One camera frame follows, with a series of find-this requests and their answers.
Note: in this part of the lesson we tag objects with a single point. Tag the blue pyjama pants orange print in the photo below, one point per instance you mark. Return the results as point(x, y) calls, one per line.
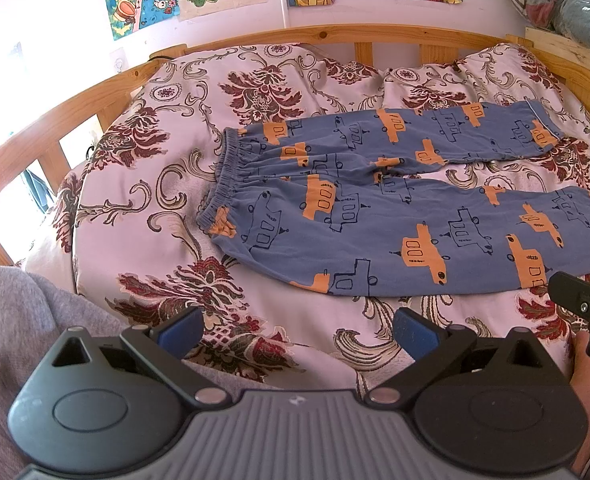
point(349, 205)

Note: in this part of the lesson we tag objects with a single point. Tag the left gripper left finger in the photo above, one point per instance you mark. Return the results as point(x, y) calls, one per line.
point(159, 352)

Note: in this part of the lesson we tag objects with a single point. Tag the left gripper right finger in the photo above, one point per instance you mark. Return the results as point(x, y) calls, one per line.
point(436, 352)

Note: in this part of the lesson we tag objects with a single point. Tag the person right hand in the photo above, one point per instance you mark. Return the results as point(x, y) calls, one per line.
point(580, 382)

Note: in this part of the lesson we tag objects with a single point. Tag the floral white red bedspread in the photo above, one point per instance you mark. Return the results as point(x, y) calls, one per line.
point(123, 231)

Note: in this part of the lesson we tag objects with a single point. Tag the wooden bed frame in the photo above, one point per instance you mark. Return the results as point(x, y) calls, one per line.
point(40, 142)

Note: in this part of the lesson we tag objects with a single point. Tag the grey trouser leg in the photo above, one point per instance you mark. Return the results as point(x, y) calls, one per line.
point(33, 314)

